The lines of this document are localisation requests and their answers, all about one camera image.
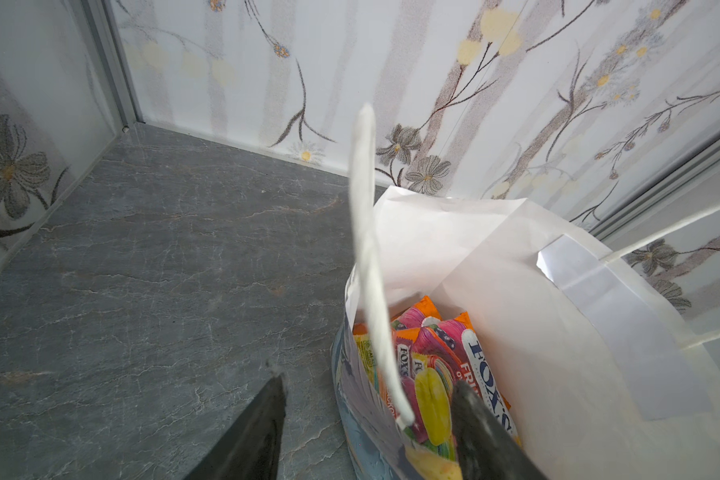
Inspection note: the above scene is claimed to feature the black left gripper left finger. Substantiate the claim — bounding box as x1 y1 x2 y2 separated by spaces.
185 375 287 480

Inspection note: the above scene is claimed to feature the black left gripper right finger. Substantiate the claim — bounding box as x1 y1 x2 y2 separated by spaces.
451 381 546 480

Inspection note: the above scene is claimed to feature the floral paper gift bag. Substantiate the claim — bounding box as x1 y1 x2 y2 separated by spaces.
332 105 720 479

